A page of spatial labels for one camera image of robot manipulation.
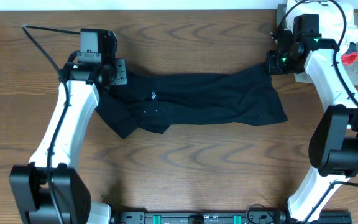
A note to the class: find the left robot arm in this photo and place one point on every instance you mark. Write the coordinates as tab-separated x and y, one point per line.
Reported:
49	189

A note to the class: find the red and black folded garment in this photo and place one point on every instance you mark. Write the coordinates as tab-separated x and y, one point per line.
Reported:
351	55

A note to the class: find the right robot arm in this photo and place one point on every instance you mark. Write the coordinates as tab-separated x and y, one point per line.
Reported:
333	148

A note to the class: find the black t-shirt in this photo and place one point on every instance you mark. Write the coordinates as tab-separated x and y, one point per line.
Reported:
155	102

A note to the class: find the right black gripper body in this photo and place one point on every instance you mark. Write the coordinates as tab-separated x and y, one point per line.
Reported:
280	62

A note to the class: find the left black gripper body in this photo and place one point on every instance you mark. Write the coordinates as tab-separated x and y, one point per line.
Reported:
116	73

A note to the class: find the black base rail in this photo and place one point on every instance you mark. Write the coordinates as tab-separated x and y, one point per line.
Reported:
256	214

